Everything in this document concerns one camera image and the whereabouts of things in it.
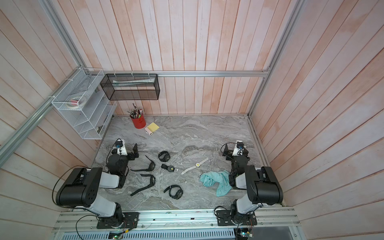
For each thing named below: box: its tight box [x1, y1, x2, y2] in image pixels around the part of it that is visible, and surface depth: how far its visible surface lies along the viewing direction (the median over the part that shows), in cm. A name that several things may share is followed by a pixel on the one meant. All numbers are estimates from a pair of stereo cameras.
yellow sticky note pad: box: [147, 122, 160, 133], surface depth 117 cm
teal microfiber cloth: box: [199, 170, 232, 197], surface depth 85 cm
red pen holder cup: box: [130, 113, 147, 129], surface depth 113 cm
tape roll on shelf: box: [66, 96, 87, 109], surface depth 76 cm
